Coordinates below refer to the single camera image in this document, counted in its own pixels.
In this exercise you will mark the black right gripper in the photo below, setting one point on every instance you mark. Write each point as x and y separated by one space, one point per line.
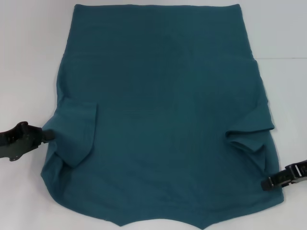
299 172

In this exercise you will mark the teal blue shirt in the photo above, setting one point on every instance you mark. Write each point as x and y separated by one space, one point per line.
163 115

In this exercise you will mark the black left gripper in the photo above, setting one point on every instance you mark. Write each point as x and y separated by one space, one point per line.
21 141

